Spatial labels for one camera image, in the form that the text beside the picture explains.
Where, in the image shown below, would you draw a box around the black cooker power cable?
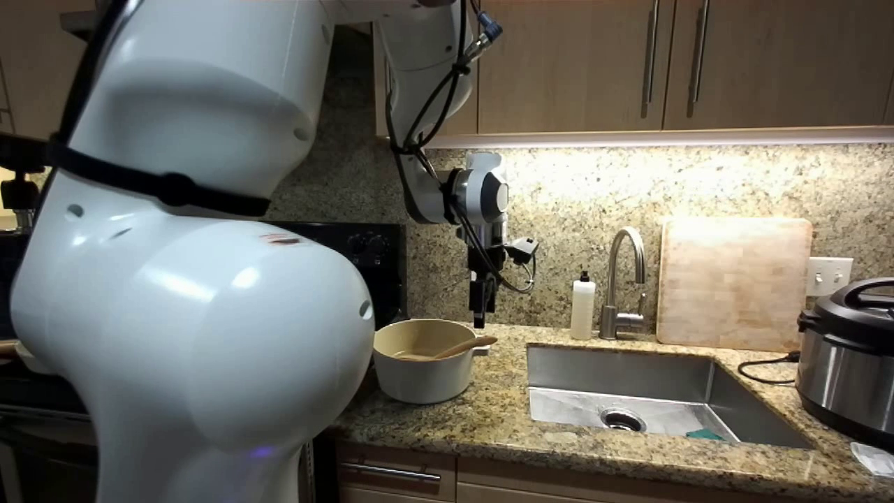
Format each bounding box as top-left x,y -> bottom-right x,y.
734,346 -> 804,386

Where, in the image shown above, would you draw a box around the wooden cabinet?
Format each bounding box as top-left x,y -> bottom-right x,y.
372,0 -> 894,135
333,443 -> 841,503
0,0 -> 94,143

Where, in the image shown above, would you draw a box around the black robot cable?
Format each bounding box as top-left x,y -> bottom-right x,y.
49,0 -> 541,295

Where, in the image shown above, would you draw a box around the wooden lower cabinet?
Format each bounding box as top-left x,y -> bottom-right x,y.
333,443 -> 841,503

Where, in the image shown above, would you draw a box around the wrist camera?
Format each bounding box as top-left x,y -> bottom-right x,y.
499,234 -> 541,269

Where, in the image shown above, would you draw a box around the white cooking pot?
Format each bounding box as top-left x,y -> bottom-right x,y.
372,315 -> 489,407

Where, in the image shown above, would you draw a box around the white wall outlet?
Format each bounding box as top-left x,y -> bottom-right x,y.
804,255 -> 854,301

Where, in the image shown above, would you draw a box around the wooden upper cabinet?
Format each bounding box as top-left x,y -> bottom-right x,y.
0,0 -> 94,143
372,0 -> 894,135

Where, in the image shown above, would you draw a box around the metal cabinet handle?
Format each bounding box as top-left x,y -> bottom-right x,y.
339,462 -> 442,488
640,0 -> 665,119
685,0 -> 713,119

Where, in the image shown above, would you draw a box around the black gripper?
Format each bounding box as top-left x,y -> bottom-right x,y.
464,234 -> 510,330

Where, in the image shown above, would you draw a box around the stainless steel sink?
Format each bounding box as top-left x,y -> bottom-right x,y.
526,341 -> 812,449

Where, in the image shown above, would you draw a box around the green kitchen sponge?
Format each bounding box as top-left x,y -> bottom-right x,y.
682,424 -> 737,448

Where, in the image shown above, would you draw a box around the black tripod head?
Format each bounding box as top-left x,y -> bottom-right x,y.
0,130 -> 58,232

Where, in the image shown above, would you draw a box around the metal range hood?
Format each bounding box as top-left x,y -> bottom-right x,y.
58,3 -> 123,45

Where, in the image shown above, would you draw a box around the wooden cutting board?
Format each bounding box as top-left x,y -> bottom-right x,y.
653,214 -> 816,355

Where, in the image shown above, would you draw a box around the steel black pressure cooker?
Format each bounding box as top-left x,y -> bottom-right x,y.
794,274 -> 894,449

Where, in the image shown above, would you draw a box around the metal kitchen faucet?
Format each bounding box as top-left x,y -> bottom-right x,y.
598,223 -> 653,341

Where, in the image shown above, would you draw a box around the white soap bottle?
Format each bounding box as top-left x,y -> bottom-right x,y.
566,269 -> 598,344

